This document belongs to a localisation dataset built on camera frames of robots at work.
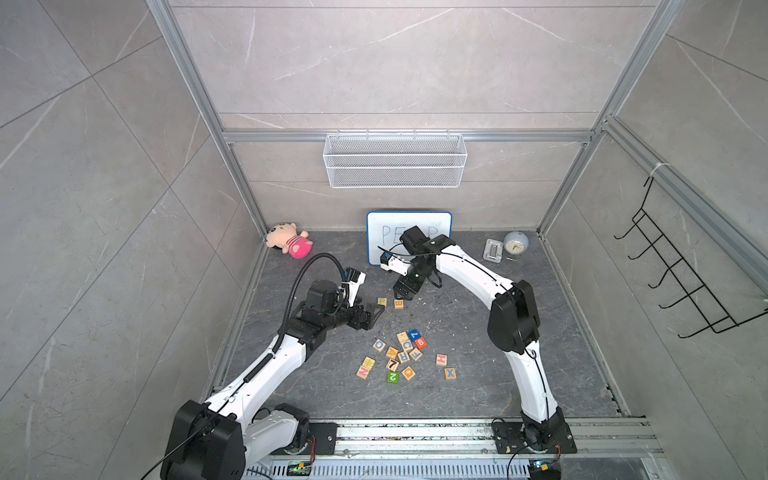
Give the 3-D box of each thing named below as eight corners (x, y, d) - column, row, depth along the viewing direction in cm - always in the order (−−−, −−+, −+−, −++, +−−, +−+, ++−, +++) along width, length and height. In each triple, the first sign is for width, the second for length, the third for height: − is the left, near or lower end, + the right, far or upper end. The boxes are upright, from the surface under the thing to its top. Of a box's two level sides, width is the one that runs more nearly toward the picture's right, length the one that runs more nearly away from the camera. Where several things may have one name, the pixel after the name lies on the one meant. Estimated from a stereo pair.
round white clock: (504, 257, 113) (511, 242, 107) (501, 245, 117) (507, 231, 111) (522, 257, 113) (530, 242, 107) (518, 245, 117) (526, 231, 111)
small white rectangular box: (481, 259, 114) (483, 256, 112) (484, 241, 120) (486, 237, 118) (500, 264, 112) (501, 260, 111) (502, 244, 119) (503, 241, 117)
